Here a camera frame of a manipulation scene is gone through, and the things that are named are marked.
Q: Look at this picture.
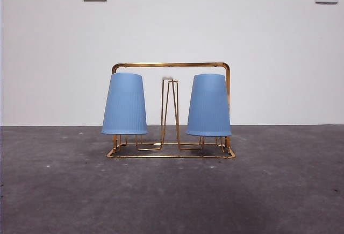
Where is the gold wire cup rack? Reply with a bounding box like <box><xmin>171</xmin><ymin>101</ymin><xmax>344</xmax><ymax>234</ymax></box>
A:
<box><xmin>106</xmin><ymin>61</ymin><xmax>237</xmax><ymax>159</ymax></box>

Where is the blue ribbed plastic cup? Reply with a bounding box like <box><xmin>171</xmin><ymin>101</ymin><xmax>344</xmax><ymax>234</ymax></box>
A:
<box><xmin>101</xmin><ymin>72</ymin><xmax>149</xmax><ymax>136</ymax></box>
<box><xmin>185</xmin><ymin>73</ymin><xmax>232</xmax><ymax>138</ymax></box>

